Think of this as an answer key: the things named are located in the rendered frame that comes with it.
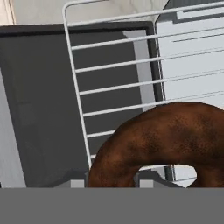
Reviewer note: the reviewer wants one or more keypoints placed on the brown bagel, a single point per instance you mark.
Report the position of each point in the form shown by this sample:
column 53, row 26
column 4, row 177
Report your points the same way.
column 175, row 134

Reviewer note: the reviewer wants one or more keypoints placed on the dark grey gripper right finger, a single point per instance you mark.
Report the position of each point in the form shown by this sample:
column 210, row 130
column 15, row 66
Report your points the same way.
column 146, row 183

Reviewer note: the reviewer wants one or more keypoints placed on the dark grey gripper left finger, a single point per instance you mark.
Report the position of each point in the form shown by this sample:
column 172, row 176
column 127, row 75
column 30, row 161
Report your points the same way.
column 76, row 183

